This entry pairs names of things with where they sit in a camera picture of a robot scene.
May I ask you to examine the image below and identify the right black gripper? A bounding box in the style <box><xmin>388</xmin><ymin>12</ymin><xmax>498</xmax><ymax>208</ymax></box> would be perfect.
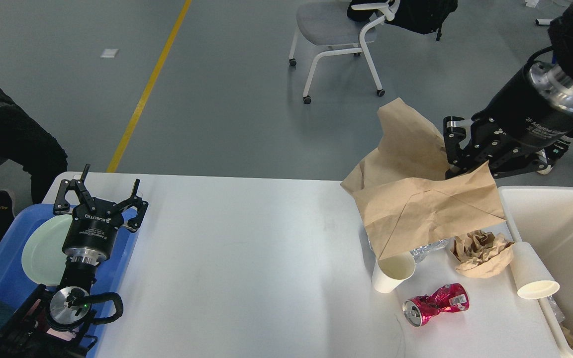
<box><xmin>443</xmin><ymin>64</ymin><xmax>573</xmax><ymax>179</ymax></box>

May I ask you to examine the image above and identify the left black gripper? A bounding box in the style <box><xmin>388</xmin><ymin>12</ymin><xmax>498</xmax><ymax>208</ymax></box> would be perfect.
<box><xmin>52</xmin><ymin>164</ymin><xmax>149</xmax><ymax>264</ymax></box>

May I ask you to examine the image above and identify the green plate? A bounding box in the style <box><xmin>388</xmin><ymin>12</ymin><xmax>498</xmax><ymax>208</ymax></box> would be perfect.
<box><xmin>22</xmin><ymin>215</ymin><xmax>72</xmax><ymax>287</ymax></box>

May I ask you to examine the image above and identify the brown paper bag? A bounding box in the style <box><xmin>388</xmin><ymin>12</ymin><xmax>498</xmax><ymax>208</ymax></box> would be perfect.
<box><xmin>341</xmin><ymin>98</ymin><xmax>505</xmax><ymax>262</ymax></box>

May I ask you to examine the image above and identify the aluminium foil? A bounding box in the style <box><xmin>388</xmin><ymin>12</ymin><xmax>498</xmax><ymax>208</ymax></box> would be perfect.
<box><xmin>369</xmin><ymin>238</ymin><xmax>451</xmax><ymax>264</ymax></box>

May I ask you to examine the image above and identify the white paper cup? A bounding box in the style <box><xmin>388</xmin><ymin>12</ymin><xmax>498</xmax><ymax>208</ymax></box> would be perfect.
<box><xmin>372</xmin><ymin>252</ymin><xmax>416</xmax><ymax>294</ymax></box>
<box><xmin>509</xmin><ymin>242</ymin><xmax>560</xmax><ymax>300</ymax></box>

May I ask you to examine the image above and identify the pink ribbed mug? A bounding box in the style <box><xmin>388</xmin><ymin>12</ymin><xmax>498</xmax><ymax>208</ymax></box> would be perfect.
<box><xmin>38</xmin><ymin>320</ymin><xmax>87</xmax><ymax>345</ymax></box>

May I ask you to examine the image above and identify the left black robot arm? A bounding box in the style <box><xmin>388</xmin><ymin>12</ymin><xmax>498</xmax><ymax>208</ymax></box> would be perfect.
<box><xmin>0</xmin><ymin>165</ymin><xmax>149</xmax><ymax>358</ymax></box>

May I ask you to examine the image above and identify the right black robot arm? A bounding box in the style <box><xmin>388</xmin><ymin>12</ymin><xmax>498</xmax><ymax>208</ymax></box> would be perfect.
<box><xmin>444</xmin><ymin>2</ymin><xmax>573</xmax><ymax>179</ymax></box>

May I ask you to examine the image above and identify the white plastic bin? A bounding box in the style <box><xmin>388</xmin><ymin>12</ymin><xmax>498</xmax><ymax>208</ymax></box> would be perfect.
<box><xmin>499</xmin><ymin>186</ymin><xmax>573</xmax><ymax>358</ymax></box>

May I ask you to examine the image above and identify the crumpled brown napkin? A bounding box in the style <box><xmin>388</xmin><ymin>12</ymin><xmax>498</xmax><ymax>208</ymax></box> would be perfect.
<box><xmin>449</xmin><ymin>230</ymin><xmax>514</xmax><ymax>278</ymax></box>

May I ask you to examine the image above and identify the blue plastic tray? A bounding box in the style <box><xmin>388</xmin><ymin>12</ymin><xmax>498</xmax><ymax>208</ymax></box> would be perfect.
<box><xmin>0</xmin><ymin>204</ymin><xmax>139</xmax><ymax>358</ymax></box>

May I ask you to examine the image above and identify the seated person in black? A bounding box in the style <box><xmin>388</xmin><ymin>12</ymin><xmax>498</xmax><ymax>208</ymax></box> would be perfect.
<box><xmin>0</xmin><ymin>60</ymin><xmax>68</xmax><ymax>244</ymax></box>

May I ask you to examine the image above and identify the lying white paper cup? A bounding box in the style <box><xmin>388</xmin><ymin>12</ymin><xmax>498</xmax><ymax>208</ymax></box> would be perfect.
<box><xmin>509</xmin><ymin>242</ymin><xmax>560</xmax><ymax>300</ymax></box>

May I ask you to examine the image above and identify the black backpack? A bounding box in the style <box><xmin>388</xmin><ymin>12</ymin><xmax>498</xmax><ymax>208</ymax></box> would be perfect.
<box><xmin>347</xmin><ymin>0</ymin><xmax>459</xmax><ymax>41</ymax></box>

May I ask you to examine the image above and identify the crushed red can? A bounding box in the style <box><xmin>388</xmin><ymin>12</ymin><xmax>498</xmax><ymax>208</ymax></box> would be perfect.
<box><xmin>402</xmin><ymin>283</ymin><xmax>470</xmax><ymax>328</ymax></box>

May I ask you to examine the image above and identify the grey white office chair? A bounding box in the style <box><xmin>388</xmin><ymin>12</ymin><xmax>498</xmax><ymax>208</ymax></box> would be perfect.
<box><xmin>288</xmin><ymin>0</ymin><xmax>400</xmax><ymax>104</ymax></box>

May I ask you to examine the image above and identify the white desk frame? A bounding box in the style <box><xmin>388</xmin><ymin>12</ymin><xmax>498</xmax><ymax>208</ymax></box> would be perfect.
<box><xmin>523</xmin><ymin>0</ymin><xmax>571</xmax><ymax>26</ymax></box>

